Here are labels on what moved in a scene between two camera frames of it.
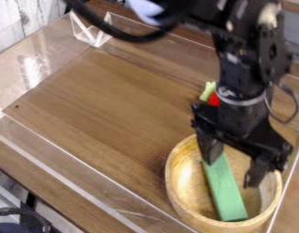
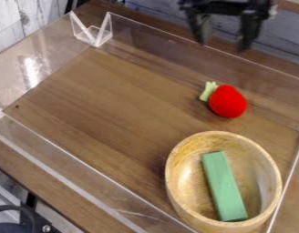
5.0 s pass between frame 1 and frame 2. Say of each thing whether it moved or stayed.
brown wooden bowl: stayed
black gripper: moved
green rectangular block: stayed
